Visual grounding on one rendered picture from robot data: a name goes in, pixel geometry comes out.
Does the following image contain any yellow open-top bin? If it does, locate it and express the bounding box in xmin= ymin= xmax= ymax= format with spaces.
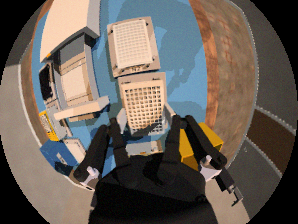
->
xmin=178 ymin=122 xmax=223 ymax=171

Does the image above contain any light blue bench mat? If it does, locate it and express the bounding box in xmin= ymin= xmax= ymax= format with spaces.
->
xmin=31 ymin=0 xmax=207 ymax=153

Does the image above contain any blue open-top bin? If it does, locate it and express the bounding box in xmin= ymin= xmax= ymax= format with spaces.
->
xmin=39 ymin=138 xmax=77 ymax=177

